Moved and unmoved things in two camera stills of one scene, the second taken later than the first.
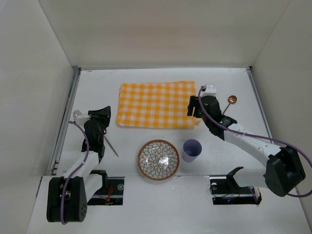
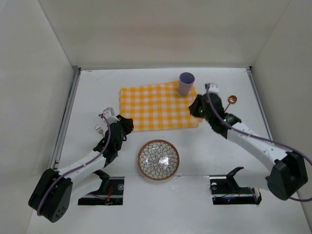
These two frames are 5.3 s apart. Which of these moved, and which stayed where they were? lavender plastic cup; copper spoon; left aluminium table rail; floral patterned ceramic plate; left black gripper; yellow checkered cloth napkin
Moved: lavender plastic cup; left black gripper
Stayed: left aluminium table rail; floral patterned ceramic plate; copper spoon; yellow checkered cloth napkin
